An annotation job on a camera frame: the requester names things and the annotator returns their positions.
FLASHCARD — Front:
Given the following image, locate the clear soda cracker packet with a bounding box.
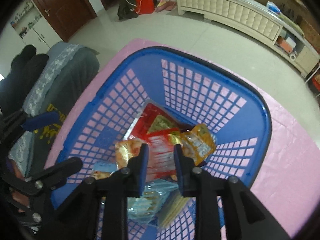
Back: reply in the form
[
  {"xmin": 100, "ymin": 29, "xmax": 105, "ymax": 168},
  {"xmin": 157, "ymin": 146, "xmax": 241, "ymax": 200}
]
[{"xmin": 156, "ymin": 190, "xmax": 193, "ymax": 230}]

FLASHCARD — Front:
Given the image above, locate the red tofu snack packet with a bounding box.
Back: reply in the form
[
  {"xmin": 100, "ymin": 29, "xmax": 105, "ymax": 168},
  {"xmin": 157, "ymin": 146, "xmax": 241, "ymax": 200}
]
[{"xmin": 123, "ymin": 99, "xmax": 185, "ymax": 140}]

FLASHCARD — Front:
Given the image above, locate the pink fuzzy mat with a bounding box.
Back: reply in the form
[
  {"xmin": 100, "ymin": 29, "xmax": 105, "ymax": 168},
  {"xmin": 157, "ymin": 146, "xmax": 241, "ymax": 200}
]
[{"xmin": 46, "ymin": 39, "xmax": 319, "ymax": 236}]

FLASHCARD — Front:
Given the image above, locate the egg yolk pastry packet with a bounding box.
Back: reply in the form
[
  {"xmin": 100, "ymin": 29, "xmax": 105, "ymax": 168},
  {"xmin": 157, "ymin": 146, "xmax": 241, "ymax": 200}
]
[{"xmin": 90, "ymin": 161, "xmax": 118, "ymax": 180}]

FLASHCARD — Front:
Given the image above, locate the silver blue snack packet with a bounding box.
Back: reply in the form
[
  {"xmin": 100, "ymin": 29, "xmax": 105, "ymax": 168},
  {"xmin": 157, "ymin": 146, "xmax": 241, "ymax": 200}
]
[{"xmin": 127, "ymin": 179, "xmax": 178, "ymax": 224}]

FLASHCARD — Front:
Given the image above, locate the grey embroidered chair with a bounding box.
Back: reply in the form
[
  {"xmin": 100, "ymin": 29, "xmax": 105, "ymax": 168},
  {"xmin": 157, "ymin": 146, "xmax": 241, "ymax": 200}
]
[{"xmin": 9, "ymin": 42, "xmax": 100, "ymax": 177}]

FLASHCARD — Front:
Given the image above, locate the orange sausage snack packet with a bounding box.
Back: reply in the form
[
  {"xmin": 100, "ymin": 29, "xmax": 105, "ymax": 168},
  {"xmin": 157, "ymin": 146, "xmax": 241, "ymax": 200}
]
[{"xmin": 115, "ymin": 138, "xmax": 145, "ymax": 169}]

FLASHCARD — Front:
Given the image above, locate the orange yellow snack packet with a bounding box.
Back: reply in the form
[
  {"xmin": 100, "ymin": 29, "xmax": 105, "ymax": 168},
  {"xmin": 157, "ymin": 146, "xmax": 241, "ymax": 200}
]
[{"xmin": 181, "ymin": 124, "xmax": 216, "ymax": 166}]

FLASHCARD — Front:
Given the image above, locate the small red snack packet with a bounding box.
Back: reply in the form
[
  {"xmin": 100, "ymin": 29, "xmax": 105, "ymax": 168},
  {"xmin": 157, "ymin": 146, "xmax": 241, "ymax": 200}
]
[{"xmin": 145, "ymin": 128, "xmax": 182, "ymax": 181}]

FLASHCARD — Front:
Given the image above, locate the white storage cupboard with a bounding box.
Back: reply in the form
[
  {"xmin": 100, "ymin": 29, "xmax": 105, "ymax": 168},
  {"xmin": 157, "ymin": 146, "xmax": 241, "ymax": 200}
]
[{"xmin": 9, "ymin": 0, "xmax": 62, "ymax": 54}]

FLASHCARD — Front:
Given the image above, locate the brown wooden door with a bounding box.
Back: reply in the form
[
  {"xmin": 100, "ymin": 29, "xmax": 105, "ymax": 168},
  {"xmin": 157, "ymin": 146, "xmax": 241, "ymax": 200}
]
[{"xmin": 33, "ymin": 0, "xmax": 97, "ymax": 42}]

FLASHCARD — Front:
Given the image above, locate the blue plastic basket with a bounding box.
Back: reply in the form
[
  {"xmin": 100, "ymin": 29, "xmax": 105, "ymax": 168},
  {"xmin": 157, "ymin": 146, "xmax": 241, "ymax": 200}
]
[{"xmin": 49, "ymin": 45, "xmax": 273, "ymax": 240}]

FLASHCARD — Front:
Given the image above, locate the black bag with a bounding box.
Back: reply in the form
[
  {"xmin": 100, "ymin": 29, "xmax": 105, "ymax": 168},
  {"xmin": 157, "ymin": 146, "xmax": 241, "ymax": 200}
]
[{"xmin": 117, "ymin": 0, "xmax": 138, "ymax": 21}]

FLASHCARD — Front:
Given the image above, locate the red shopping bag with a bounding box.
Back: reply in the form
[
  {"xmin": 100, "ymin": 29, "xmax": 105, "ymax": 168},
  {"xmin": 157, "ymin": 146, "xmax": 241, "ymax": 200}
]
[{"xmin": 135, "ymin": 0, "xmax": 155, "ymax": 15}]

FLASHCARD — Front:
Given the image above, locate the red broom and dustpan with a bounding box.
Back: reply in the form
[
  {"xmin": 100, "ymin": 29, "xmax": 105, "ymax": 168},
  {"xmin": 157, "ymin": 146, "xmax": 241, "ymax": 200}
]
[{"xmin": 155, "ymin": 0, "xmax": 177, "ymax": 12}]

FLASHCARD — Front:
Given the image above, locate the cream tv cabinet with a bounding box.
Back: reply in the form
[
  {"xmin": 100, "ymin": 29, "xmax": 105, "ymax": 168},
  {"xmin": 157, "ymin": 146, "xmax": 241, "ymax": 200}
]
[{"xmin": 177, "ymin": 0, "xmax": 319, "ymax": 77}]

